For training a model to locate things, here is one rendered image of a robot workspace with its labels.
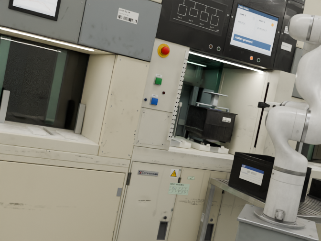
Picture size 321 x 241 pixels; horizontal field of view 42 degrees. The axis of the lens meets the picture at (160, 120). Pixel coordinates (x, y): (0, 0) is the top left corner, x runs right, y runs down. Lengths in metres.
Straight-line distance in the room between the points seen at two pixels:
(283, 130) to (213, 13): 0.86
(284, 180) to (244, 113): 1.05
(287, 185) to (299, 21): 0.62
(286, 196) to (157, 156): 0.75
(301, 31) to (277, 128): 0.39
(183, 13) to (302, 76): 0.74
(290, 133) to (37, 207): 1.12
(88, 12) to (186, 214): 1.14
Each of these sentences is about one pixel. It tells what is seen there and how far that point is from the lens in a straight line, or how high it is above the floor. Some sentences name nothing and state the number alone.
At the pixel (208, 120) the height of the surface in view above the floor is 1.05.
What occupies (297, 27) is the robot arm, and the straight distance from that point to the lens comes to 1.74.
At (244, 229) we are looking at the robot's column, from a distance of 1.58.
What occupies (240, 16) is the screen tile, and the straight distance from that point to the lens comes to 2.32.
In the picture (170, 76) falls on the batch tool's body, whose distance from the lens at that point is 2.10.
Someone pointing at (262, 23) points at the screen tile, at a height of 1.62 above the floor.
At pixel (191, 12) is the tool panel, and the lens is 2.16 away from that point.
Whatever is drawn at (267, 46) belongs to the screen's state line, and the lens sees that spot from 2.43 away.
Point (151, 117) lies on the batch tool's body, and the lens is 2.07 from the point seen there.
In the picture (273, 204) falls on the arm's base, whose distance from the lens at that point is 1.63.
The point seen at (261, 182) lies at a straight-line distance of 2.04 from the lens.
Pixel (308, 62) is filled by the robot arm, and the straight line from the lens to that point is 1.68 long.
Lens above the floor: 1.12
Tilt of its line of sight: 3 degrees down
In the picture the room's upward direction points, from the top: 11 degrees clockwise
